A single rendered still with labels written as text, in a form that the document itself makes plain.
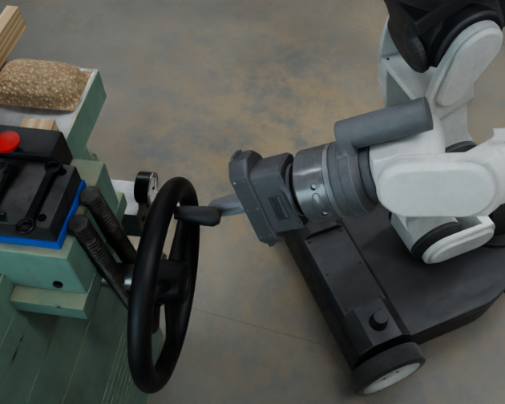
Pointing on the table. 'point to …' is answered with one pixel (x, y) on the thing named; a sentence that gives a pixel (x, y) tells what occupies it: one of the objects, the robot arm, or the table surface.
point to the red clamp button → (6, 142)
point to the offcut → (40, 123)
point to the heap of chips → (39, 85)
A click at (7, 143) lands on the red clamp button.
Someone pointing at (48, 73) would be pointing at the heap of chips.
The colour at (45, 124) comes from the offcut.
